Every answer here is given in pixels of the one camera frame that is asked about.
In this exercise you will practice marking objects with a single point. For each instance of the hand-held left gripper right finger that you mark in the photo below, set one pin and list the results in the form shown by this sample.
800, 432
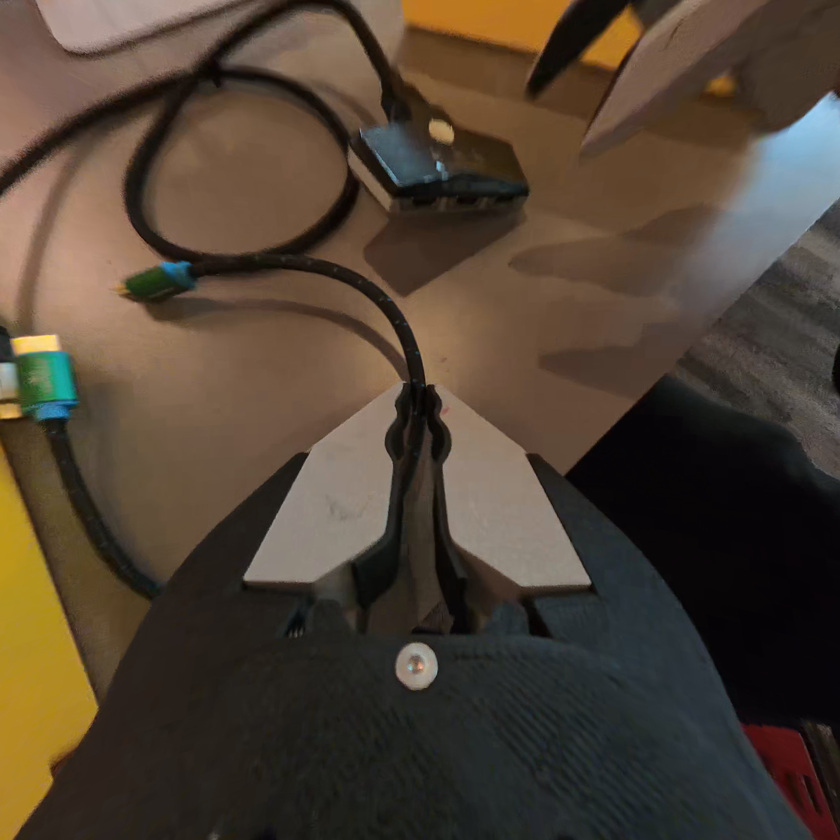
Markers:
512, 518

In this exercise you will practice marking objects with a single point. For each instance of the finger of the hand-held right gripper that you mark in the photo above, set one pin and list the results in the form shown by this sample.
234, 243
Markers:
571, 46
656, 79

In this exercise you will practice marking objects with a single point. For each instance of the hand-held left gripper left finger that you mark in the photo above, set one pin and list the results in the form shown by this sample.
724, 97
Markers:
328, 512

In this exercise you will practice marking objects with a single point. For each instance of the yellow plastic bin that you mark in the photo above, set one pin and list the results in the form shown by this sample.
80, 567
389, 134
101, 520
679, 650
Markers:
33, 656
525, 19

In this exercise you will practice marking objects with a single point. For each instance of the black HDMI switch hub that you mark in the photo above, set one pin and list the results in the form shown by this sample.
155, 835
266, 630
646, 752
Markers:
420, 157

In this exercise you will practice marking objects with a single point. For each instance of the red plastic crate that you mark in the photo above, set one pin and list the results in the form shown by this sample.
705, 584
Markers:
787, 774

